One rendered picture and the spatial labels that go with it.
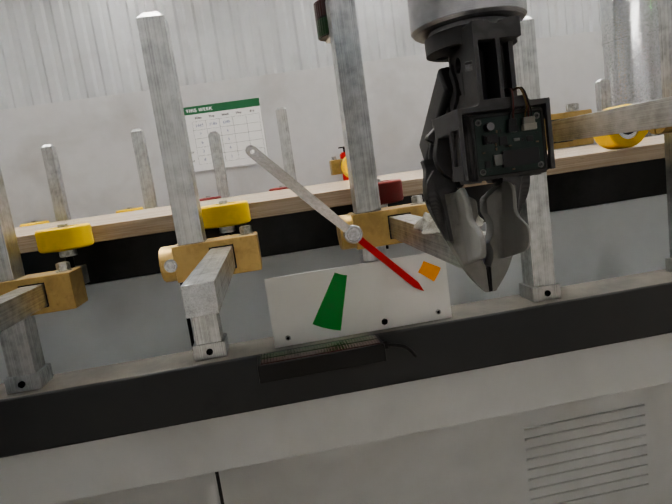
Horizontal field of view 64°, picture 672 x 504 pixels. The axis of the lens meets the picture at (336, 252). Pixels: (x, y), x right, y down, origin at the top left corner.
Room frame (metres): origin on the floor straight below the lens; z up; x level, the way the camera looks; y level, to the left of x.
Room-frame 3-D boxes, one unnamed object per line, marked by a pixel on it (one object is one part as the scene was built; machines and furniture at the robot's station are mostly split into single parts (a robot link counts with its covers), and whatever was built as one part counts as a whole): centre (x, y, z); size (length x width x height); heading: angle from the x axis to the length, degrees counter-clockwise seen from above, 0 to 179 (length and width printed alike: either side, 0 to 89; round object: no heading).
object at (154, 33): (0.75, 0.20, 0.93); 0.04 x 0.04 x 0.48; 6
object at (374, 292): (0.75, -0.03, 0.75); 0.26 x 0.01 x 0.10; 96
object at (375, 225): (0.78, -0.07, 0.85); 0.14 x 0.06 x 0.05; 96
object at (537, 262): (0.81, -0.30, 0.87); 0.04 x 0.04 x 0.48; 6
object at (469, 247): (0.44, -0.11, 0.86); 0.06 x 0.03 x 0.09; 6
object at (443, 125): (0.44, -0.13, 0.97); 0.09 x 0.08 x 0.12; 6
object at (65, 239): (0.85, 0.42, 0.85); 0.08 x 0.08 x 0.11
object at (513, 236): (0.44, -0.14, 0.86); 0.06 x 0.03 x 0.09; 6
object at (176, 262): (0.75, 0.17, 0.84); 0.14 x 0.06 x 0.05; 96
